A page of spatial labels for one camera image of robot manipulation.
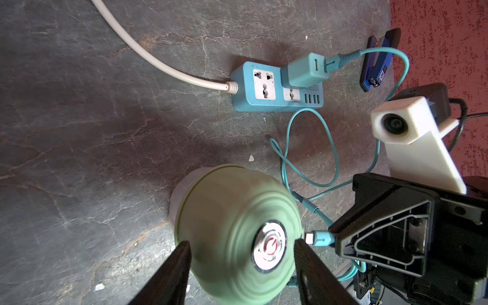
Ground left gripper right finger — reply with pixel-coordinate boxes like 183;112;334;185
294;239;358;305

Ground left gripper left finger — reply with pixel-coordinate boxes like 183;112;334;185
129;241;192;305

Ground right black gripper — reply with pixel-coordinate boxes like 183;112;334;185
329;174;487;304

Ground teal multi-head charging cable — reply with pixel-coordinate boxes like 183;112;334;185
268;47;410;288

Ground teal usb charger cube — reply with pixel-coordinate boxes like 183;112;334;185
281;53;330;88

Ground blue black handheld device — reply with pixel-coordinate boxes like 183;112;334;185
360;27;402;92

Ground teal power strip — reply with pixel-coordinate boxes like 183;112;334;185
230;61;325;113

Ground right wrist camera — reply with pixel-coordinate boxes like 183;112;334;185
371;83;467;194

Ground white power strip cord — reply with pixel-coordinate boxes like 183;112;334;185
90;0;239;95

